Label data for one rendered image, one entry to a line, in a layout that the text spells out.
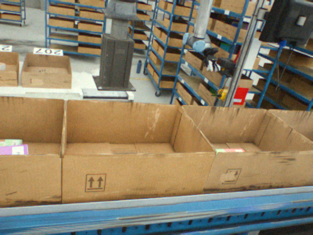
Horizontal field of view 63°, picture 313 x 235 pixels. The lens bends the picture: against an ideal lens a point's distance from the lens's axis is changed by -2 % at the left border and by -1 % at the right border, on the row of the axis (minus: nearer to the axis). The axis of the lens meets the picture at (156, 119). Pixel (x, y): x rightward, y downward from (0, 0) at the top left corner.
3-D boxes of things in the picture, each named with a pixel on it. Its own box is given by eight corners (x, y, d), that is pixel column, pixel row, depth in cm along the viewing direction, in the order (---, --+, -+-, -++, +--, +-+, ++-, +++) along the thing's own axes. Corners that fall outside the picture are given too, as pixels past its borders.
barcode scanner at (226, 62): (211, 70, 166) (218, 55, 162) (226, 74, 170) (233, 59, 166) (216, 74, 160) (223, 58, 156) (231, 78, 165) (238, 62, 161)
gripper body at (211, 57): (213, 68, 198) (209, 56, 204) (218, 60, 191) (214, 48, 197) (204, 67, 195) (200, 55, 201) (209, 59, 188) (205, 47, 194)
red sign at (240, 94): (242, 104, 180) (249, 88, 174) (243, 105, 179) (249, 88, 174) (222, 103, 175) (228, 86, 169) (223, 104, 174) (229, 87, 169)
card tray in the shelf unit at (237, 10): (218, 8, 225) (222, -4, 221) (247, 14, 235) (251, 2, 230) (243, 14, 192) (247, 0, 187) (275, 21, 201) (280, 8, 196)
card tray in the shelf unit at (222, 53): (207, 52, 245) (210, 42, 240) (235, 56, 253) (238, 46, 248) (226, 65, 210) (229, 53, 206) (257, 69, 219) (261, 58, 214)
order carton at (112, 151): (171, 143, 101) (180, 104, 93) (201, 199, 76) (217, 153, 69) (64, 143, 88) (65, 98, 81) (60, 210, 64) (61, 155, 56)
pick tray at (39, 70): (69, 69, 192) (69, 56, 187) (71, 89, 161) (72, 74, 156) (27, 66, 181) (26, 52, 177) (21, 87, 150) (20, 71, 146)
